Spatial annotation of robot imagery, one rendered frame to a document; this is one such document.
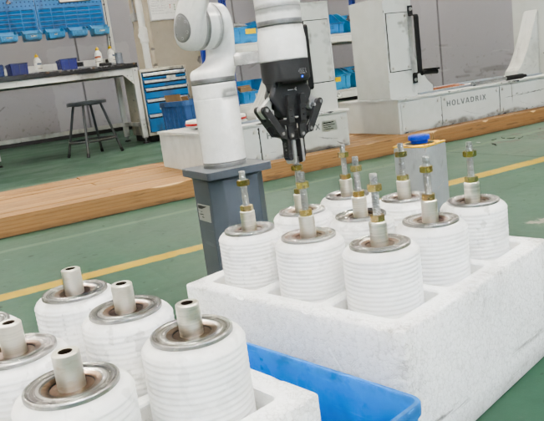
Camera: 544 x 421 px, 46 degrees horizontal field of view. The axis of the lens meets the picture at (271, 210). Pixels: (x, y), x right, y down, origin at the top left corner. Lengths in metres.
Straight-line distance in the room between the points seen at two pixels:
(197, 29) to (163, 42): 5.97
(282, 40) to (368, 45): 2.69
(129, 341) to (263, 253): 0.32
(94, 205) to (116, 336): 2.07
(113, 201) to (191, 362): 2.19
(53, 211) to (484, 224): 2.00
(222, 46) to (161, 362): 0.89
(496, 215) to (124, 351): 0.56
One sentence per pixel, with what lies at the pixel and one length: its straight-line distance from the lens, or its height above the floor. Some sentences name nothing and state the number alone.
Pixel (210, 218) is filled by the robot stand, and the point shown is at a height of 0.20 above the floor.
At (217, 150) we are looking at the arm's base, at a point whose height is 0.34.
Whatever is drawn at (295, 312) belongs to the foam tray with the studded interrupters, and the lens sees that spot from 0.83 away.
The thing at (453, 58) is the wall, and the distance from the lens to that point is 7.83.
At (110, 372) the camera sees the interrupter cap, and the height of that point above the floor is 0.25.
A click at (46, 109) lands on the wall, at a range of 9.17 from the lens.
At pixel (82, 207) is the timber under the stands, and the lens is 2.70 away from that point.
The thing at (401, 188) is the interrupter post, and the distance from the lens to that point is 1.05.
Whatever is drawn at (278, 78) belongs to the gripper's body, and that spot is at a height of 0.46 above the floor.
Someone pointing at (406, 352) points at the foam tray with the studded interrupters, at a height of 0.16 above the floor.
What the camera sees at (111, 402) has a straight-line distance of 0.52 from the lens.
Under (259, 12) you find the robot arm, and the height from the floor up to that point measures 0.56.
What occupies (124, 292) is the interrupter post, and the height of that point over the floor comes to 0.27.
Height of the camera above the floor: 0.47
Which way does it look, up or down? 12 degrees down
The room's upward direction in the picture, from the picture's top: 8 degrees counter-clockwise
